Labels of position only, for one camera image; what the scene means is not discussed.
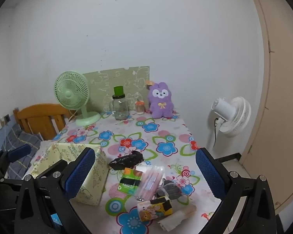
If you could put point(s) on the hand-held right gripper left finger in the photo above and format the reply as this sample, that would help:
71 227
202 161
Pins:
80 173

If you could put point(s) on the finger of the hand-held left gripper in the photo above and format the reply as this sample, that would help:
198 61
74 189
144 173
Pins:
18 152

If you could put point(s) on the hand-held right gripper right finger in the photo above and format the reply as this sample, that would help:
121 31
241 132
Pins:
210 175

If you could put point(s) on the cartoon print tote bag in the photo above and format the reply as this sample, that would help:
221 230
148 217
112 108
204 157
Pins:
97 175

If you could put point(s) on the grey gloves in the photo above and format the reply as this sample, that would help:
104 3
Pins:
169 190

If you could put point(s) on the green tissue pack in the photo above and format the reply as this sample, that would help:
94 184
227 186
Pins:
128 182

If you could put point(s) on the beige cloth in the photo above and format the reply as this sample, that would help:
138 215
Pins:
178 217

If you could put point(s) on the pink face mask pack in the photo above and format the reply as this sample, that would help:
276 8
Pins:
151 180

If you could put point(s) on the yellow cartoon tissue pack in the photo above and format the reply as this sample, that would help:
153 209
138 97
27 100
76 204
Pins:
153 208

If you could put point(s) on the grey plaid blanket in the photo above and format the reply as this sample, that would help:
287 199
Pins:
22 139

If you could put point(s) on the black plastic bag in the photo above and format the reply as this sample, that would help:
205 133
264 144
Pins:
127 160

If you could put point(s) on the white standing fan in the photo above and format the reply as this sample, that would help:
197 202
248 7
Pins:
232 117

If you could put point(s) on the white face mask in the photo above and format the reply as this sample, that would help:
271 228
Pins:
144 164

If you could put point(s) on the floral tablecloth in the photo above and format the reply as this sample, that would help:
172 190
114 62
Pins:
149 139

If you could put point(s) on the glass jar with black lid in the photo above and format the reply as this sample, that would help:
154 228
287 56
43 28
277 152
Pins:
120 109

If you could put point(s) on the green desk fan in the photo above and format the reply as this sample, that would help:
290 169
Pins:
68 93

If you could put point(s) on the cotton swab jar orange lid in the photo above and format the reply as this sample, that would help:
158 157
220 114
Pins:
139 108

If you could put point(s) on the purple plush bunny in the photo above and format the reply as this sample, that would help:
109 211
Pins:
161 102

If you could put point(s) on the green plastic cup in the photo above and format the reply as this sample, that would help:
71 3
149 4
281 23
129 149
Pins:
118 91

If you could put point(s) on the green printed board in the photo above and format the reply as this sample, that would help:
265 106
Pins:
105 82

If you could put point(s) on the beige door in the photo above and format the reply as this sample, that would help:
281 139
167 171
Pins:
283 102

